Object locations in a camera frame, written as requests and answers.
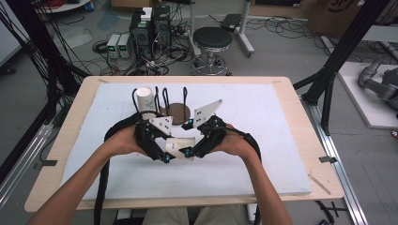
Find black floor cables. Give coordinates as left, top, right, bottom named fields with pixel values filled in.
left=246, top=15, right=317, bottom=40

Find black flat device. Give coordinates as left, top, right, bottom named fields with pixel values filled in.
left=220, top=13, right=244, bottom=33

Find person's left leg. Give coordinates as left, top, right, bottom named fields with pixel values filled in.
left=141, top=207, right=190, bottom=225

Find thin wooden stick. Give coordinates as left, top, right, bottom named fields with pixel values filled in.
left=307, top=172, right=332, bottom=196

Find brown cup holder rack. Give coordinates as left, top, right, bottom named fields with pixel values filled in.
left=130, top=86, right=191, bottom=127

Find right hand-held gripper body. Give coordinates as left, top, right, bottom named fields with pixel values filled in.
left=192, top=98, right=227, bottom=148

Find white foam mat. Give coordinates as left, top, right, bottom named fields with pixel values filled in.
left=59, top=82, right=314, bottom=202

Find person's left hand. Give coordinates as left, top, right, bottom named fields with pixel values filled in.
left=103, top=124, right=148, bottom=158

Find white table leg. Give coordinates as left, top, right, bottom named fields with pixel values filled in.
left=246, top=202, right=258, bottom=223

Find aluminium rail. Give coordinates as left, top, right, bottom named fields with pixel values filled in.
left=300, top=96, right=371, bottom=225
left=0, top=123, right=54, bottom=209

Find stack of white paper cups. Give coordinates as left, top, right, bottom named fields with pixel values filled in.
left=136, top=86, right=157, bottom=121

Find tangle of floor cables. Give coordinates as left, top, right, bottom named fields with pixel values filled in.
left=92, top=38, right=195, bottom=77

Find black sleeved cable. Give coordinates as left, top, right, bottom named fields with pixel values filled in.
left=93, top=112, right=145, bottom=225
left=232, top=126, right=263, bottom=225

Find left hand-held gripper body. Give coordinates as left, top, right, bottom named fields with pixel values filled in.
left=133, top=115, right=175, bottom=148

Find black round stool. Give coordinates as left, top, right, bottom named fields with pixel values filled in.
left=191, top=26, right=235, bottom=76

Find person's right hand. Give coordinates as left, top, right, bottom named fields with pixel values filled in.
left=211, top=124, right=252, bottom=159

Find person's right leg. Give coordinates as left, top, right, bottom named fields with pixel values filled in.
left=196, top=205, right=239, bottom=225

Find white platform board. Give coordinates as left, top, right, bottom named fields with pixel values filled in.
left=337, top=60, right=398, bottom=130

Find light wooden table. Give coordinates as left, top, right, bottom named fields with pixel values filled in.
left=23, top=75, right=345, bottom=213

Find black tape piece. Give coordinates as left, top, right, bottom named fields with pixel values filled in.
left=33, top=159, right=58, bottom=171
left=317, top=155, right=339, bottom=165

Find person's leg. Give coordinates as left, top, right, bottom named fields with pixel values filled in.
left=196, top=205, right=239, bottom=225
left=141, top=207, right=190, bottom=225

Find black computer tower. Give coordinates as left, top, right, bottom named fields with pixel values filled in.
left=152, top=5, right=173, bottom=52
left=129, top=10, right=155, bottom=61

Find small white box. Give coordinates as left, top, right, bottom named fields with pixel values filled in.
left=140, top=7, right=154, bottom=23

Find brown cardboard box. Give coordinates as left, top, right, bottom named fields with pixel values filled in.
left=307, top=0, right=390, bottom=39

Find grey power supply unit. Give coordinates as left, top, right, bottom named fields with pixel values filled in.
left=117, top=33, right=132, bottom=60
left=105, top=33, right=122, bottom=59

